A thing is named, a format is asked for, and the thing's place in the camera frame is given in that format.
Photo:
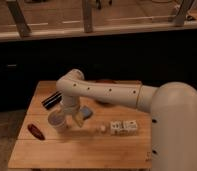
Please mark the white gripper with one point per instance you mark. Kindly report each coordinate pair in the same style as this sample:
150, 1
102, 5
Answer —
70, 105

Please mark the white ceramic cup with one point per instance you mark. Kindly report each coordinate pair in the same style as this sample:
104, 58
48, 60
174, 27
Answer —
58, 121

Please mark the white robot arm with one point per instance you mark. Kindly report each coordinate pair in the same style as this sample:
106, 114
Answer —
172, 108

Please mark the blue sponge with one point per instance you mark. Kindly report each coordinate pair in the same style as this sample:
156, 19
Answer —
86, 112

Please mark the black rectangular object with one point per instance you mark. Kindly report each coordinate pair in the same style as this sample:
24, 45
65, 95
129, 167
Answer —
52, 100

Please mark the white patterned box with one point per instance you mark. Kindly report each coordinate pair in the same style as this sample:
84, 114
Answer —
127, 127

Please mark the dark red oblong object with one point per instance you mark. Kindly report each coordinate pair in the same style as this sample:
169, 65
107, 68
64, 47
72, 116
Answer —
35, 132

